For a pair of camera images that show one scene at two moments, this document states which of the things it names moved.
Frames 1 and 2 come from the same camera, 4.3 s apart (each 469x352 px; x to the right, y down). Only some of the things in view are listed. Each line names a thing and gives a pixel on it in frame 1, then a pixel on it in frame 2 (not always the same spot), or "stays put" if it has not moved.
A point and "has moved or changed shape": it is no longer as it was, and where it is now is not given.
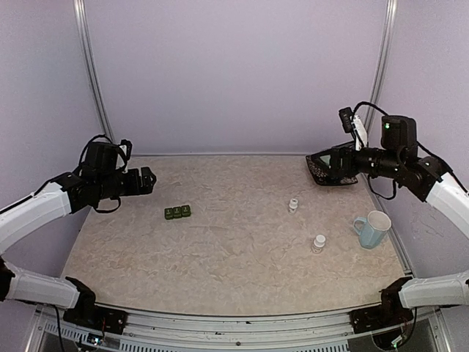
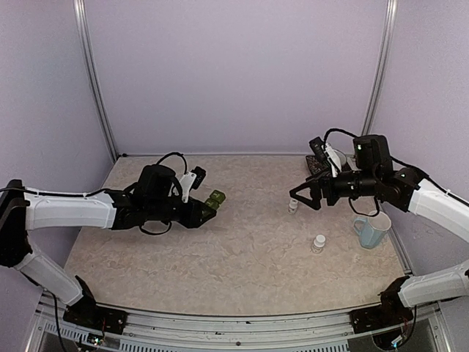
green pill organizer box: (177, 212) has moved or changed shape
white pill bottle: (292, 205) stays put
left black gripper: (147, 185) to (192, 219)
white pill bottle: (319, 243) stays put
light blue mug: (373, 229) stays put
